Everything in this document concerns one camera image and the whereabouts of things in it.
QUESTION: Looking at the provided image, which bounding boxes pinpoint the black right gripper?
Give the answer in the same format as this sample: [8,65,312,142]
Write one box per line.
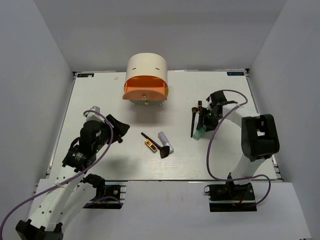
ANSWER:
[196,107,222,132]

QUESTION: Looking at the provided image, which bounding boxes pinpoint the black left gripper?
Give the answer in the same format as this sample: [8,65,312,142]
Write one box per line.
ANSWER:
[93,113,130,152]

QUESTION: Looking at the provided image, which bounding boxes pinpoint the green tube white cap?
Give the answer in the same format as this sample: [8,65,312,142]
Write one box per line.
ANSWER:
[193,127,206,140]

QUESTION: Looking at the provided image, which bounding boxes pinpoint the black angled makeup brush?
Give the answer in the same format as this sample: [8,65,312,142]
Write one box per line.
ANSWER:
[190,107,198,138]

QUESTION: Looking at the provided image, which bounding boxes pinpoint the lilac tube white cap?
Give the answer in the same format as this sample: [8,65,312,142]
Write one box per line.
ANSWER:
[157,131,174,154]

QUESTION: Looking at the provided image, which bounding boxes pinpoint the black fan makeup brush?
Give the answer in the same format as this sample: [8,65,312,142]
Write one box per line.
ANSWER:
[141,132,170,159]

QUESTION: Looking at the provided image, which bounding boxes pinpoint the orange top drawer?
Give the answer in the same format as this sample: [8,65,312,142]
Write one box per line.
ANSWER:
[122,75,169,102]

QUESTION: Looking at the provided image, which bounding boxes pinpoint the cream round drawer organizer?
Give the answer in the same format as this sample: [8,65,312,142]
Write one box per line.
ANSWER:
[124,52,168,106]

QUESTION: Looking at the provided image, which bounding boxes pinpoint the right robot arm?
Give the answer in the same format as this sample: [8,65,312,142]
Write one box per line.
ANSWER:
[192,89,280,200]

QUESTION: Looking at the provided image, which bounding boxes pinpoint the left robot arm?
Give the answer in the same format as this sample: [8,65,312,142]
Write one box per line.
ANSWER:
[15,110,130,240]

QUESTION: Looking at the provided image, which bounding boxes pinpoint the black gold square lipstick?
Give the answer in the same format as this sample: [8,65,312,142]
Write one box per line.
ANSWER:
[197,100,202,112]

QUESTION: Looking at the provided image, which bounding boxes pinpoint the gold clear square lipstick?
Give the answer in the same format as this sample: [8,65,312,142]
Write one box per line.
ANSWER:
[144,139,158,153]

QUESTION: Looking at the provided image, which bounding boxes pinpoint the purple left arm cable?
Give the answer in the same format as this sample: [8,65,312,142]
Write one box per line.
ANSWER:
[0,109,125,236]

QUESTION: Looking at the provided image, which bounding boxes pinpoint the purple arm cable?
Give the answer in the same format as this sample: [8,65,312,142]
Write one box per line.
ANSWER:
[0,109,125,236]
[206,89,272,207]

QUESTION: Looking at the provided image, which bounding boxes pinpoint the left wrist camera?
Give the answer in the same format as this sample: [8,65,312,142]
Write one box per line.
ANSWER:
[83,105,103,122]

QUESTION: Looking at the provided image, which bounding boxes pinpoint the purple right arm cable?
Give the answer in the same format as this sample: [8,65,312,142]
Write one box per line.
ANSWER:
[206,89,272,207]

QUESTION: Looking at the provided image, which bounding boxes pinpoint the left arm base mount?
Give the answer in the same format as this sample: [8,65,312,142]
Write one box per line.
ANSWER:
[83,181,127,210]

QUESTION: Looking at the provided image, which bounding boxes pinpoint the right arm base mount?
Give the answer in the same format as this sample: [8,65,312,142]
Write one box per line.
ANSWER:
[203,181,257,213]

